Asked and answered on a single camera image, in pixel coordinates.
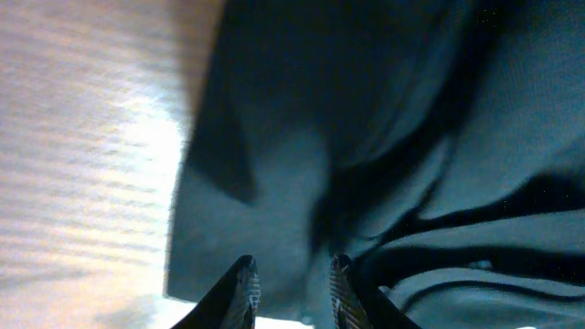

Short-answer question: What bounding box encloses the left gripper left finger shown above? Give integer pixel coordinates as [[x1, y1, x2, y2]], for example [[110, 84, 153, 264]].
[[172, 255, 261, 329]]

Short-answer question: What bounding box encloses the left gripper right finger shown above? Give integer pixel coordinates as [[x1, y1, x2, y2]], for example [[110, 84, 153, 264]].
[[330, 254, 420, 329]]

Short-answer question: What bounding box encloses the black t-shirt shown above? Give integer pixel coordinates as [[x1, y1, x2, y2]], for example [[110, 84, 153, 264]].
[[165, 1, 584, 328]]

